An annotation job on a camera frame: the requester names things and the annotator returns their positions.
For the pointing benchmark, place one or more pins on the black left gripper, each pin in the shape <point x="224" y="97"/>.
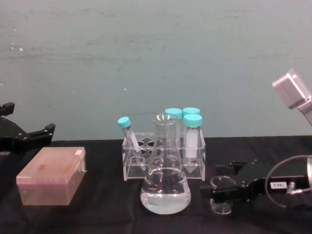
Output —
<point x="11" y="139"/>

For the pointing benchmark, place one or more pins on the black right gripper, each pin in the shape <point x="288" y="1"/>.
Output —
<point x="258" y="179"/>

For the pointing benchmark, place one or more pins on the small clear glass beaker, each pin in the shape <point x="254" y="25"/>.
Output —
<point x="220" y="181"/>

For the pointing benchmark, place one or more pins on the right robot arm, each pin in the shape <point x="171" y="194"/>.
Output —
<point x="290" y="90"/>

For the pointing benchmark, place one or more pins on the clear acrylic tube rack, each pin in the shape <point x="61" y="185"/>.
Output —
<point x="198" y="156"/>

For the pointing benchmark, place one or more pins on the white-labelled teal-capped tube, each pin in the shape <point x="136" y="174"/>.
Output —
<point x="192" y="143"/>

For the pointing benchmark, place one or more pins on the pink translucent plastic box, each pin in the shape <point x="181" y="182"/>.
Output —
<point x="48" y="175"/>

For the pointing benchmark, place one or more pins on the clear conical glass flask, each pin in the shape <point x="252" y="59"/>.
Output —
<point x="165" y="192"/>

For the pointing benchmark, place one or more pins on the leaning teal-capped plastic tube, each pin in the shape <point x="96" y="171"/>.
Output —
<point x="132" y="141"/>

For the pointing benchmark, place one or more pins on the black table cloth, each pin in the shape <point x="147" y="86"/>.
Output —
<point x="109" y="214"/>

